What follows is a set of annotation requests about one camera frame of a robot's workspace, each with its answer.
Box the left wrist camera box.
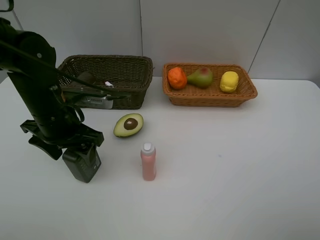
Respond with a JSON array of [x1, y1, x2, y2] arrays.
[[63, 91, 114, 110]]

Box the dark brown wicker basket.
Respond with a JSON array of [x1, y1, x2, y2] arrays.
[[58, 55, 153, 110]]

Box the yellow lemon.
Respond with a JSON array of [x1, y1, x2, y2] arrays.
[[219, 71, 239, 93]]

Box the halved avocado with pit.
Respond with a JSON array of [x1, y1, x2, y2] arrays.
[[113, 113, 144, 138]]

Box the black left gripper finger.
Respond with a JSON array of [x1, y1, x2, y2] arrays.
[[80, 143, 97, 160], [28, 136, 63, 160]]

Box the orange mandarin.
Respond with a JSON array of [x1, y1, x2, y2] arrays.
[[167, 67, 188, 90]]

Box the green red pear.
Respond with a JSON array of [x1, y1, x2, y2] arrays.
[[187, 67, 213, 89]]

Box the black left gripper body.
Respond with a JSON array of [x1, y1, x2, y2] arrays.
[[20, 119, 104, 150]]

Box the translucent pink plastic cup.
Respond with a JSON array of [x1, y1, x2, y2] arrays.
[[77, 72, 97, 85]]

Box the dark green pump bottle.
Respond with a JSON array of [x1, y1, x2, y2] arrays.
[[62, 146, 102, 183]]

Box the pink bottle white cap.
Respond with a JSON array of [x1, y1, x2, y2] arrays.
[[140, 142, 157, 181]]

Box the orange wicker basket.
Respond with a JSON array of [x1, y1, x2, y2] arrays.
[[162, 63, 258, 108]]

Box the white marker pink caps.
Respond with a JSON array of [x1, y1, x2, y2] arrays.
[[104, 81, 114, 88]]

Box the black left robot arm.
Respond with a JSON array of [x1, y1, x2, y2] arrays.
[[0, 18, 104, 162]]

